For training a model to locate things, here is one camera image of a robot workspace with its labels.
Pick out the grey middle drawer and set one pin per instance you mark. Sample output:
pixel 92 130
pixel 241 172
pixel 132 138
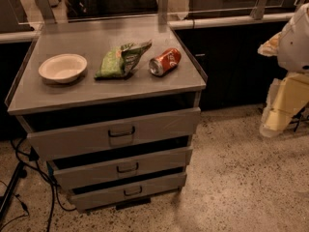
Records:
pixel 117 169

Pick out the grey drawer cabinet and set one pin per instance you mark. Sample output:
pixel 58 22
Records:
pixel 43 105

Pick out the white bowl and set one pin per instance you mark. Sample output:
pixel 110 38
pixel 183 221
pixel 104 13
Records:
pixel 63 68

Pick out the green chip bag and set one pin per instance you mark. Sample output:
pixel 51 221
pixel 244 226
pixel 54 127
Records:
pixel 119 61

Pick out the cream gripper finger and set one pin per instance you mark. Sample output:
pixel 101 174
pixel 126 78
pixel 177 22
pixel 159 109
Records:
pixel 285 98

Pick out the red soda can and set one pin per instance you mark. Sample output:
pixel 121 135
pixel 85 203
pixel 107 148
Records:
pixel 165 62

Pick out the white horizontal rail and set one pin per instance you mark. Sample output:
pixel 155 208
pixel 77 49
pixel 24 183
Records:
pixel 228 21

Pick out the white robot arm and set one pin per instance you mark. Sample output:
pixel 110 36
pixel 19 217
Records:
pixel 291 44

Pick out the black tripod leg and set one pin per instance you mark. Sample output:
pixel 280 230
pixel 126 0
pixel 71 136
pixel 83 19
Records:
pixel 8 194

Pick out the grey top drawer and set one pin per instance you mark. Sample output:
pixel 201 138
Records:
pixel 86 139

